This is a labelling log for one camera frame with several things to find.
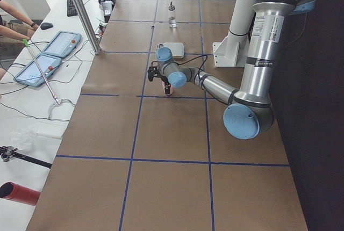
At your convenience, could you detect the blue teach pendant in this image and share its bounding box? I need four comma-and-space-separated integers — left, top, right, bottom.
13, 53, 61, 87
41, 31, 82, 59

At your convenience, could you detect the red cylinder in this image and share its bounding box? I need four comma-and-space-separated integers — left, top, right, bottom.
1, 182, 41, 206

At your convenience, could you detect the black keyboard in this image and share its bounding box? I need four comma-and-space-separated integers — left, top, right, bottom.
67, 0, 78, 17

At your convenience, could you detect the reacher grabber tool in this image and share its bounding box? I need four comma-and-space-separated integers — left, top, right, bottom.
23, 39, 76, 120

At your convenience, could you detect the white digital kitchen scale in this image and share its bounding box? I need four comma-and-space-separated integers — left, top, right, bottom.
156, 42, 184, 59

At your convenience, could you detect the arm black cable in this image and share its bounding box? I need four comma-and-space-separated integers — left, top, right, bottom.
177, 54, 208, 81

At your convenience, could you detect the blue teach pendant far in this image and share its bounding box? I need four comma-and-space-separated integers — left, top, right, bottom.
41, 31, 82, 59

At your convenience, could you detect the pink plastic cup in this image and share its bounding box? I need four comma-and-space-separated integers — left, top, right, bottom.
162, 82, 174, 96

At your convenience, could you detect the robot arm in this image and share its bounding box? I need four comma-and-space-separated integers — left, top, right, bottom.
148, 0, 316, 140

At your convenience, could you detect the clear glass sauce bottle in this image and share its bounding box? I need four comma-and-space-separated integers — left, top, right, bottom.
168, 1, 176, 28

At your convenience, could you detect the black computer mouse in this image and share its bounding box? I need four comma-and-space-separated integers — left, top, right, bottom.
40, 22, 53, 30

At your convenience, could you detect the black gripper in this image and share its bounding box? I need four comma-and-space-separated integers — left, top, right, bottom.
147, 66, 171, 93

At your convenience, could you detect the blue teach pendant near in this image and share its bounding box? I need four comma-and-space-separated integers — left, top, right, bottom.
13, 53, 61, 87

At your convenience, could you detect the brown paper table cover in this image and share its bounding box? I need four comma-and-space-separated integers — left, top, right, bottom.
27, 0, 307, 230

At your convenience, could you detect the black tripod pole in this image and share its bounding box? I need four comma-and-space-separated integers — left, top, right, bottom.
1, 146, 52, 169

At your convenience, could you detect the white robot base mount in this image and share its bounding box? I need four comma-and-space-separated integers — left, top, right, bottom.
213, 0, 254, 67

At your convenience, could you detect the aluminium frame post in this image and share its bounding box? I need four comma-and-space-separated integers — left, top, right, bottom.
73, 0, 101, 55

